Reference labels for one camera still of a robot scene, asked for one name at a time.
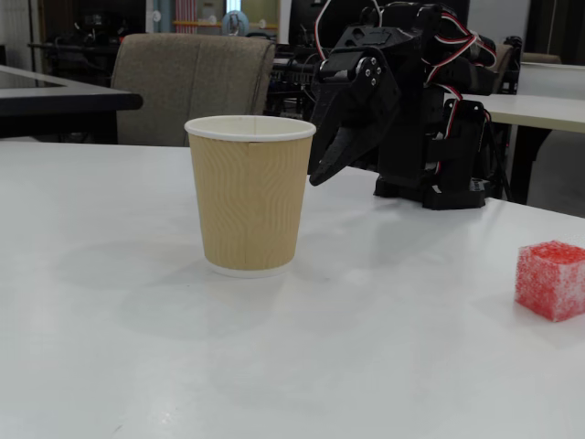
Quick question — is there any beige background chair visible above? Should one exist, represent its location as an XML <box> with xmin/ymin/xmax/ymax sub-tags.
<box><xmin>522</xmin><ymin>51</ymin><xmax>563</xmax><ymax>66</ymax></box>

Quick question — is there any cluttered dark workbench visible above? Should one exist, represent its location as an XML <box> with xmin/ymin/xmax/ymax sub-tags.
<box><xmin>27</xmin><ymin>12</ymin><xmax>125</xmax><ymax>89</ymax></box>

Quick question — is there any white background table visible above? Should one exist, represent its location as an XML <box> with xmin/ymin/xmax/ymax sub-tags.
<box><xmin>441</xmin><ymin>61</ymin><xmax>585</xmax><ymax>206</ymax></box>

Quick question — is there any blue round background object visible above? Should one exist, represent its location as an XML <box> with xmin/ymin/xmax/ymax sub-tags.
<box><xmin>220</xmin><ymin>9</ymin><xmax>250</xmax><ymax>36</ymax></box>

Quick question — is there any dark background table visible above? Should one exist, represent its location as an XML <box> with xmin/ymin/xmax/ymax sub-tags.
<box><xmin>0</xmin><ymin>63</ymin><xmax>144</xmax><ymax>139</ymax></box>

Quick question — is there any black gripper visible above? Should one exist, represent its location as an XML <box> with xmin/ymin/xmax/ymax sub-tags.
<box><xmin>308</xmin><ymin>23</ymin><xmax>427</xmax><ymax>187</ymax></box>

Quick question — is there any red foam cube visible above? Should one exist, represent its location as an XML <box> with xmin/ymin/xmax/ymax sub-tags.
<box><xmin>514</xmin><ymin>242</ymin><xmax>585</xmax><ymax>323</ymax></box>

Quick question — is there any tan paper cup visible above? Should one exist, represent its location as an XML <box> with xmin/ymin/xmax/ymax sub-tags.
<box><xmin>184</xmin><ymin>114</ymin><xmax>317</xmax><ymax>280</ymax></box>

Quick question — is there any beige fabric chair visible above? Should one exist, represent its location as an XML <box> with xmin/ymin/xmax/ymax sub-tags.
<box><xmin>111</xmin><ymin>32</ymin><xmax>278</xmax><ymax>148</ymax></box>

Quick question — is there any red white black servo cable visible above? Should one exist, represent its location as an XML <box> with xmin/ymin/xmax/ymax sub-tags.
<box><xmin>439</xmin><ymin>98</ymin><xmax>461</xmax><ymax>141</ymax></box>
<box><xmin>315</xmin><ymin>0</ymin><xmax>383</xmax><ymax>61</ymax></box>
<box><xmin>429</xmin><ymin>11</ymin><xmax>498</xmax><ymax>89</ymax></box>

